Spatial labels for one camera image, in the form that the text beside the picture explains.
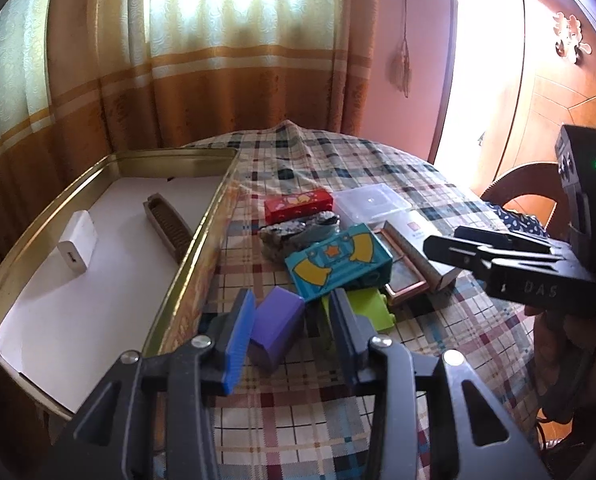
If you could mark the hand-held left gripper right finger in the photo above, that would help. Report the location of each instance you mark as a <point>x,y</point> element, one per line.
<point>343,340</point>

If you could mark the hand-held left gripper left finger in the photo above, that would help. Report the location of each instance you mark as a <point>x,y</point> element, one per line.
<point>240,340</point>

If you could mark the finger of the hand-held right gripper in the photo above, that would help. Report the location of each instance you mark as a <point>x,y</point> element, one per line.
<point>453,255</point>
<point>498,239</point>

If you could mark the white rectangular box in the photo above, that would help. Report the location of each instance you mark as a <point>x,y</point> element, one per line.
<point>418,240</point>

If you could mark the purple block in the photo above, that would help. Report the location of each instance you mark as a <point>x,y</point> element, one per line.
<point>278,325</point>

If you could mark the green block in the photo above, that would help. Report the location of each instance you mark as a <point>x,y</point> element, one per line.
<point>373,310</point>

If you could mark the rose gold framed palette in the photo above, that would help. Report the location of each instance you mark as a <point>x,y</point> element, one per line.
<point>405,275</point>

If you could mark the gold tin box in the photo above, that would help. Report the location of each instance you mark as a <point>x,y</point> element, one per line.
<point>197,280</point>

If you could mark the teal box with yellow print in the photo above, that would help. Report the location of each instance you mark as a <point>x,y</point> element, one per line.
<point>338,260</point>

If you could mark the silver sequin pouch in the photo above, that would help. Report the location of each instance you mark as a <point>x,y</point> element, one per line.
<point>288,237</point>

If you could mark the person's right hand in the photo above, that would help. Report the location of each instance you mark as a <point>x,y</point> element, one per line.
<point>553,350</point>

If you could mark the blue patterned cloth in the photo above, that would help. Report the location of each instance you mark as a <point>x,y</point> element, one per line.
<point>520,220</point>

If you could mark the brown wooden chair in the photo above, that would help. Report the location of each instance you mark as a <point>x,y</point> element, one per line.
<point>528,180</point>

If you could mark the clear plastic box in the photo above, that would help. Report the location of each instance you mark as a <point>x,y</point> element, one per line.
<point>373,202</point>

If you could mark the metal door latch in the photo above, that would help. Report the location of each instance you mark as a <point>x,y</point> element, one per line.
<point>481,140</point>

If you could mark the brown ribbed case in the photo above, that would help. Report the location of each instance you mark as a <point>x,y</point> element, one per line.
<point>170,227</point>

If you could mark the red cartoon box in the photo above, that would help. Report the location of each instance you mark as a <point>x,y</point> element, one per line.
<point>298,205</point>

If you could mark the wooden door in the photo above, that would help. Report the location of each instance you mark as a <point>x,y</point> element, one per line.
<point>563,95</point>

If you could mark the white paper liner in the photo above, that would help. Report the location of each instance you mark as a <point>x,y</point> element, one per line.
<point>102,285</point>

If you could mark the white charger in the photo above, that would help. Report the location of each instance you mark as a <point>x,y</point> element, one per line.
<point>77,242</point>

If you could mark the pink door decoration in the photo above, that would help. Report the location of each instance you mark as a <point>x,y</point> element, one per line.
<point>570,35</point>

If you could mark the orange and cream curtain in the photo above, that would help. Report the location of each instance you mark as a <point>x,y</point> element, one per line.
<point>202,85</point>

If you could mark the hanging wall ornament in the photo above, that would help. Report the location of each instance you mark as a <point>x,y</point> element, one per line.
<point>405,65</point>

